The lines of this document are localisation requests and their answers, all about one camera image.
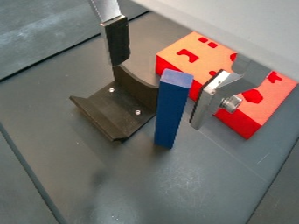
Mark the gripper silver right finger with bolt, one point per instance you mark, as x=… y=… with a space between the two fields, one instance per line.
x=220 y=92

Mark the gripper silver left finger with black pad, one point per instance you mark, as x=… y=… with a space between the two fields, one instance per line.
x=114 y=29

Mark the blue rectangular block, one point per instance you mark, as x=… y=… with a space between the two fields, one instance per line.
x=174 y=90

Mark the red shape-sorting board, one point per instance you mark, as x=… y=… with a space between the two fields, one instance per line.
x=200 y=56

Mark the black curved holder stand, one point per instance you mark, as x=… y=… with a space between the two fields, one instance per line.
x=122 y=106

